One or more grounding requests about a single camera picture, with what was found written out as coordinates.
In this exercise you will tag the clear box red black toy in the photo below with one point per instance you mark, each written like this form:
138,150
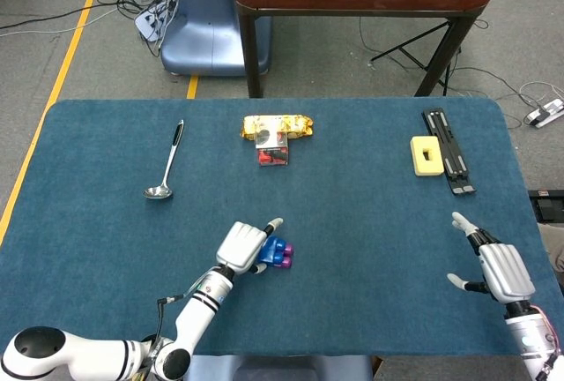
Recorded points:
273,154

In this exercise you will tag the blue-grey machine base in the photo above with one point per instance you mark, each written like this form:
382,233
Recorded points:
207,41

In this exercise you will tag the yellow sponge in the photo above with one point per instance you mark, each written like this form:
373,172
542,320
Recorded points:
418,160

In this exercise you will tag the blue-grey robot torso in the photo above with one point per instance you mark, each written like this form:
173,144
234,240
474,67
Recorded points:
282,370

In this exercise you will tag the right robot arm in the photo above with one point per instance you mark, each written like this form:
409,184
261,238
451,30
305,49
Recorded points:
533,337

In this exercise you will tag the white power strip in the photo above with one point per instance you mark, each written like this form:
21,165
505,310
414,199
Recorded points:
150,24
544,114

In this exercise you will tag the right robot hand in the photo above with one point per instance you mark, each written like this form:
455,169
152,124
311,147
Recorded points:
506,271

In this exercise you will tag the blue building block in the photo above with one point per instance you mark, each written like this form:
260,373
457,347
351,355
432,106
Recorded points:
271,252

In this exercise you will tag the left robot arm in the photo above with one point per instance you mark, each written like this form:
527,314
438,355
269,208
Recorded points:
198,315

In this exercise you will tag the gold foil snack package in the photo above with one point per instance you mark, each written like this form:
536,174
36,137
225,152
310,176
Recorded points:
299,125

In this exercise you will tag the purple building block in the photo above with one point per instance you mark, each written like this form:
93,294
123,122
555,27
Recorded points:
288,249

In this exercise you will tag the blue felt table cover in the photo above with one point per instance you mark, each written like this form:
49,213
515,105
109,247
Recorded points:
352,222

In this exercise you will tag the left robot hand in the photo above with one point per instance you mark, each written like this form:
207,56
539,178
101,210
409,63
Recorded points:
240,244

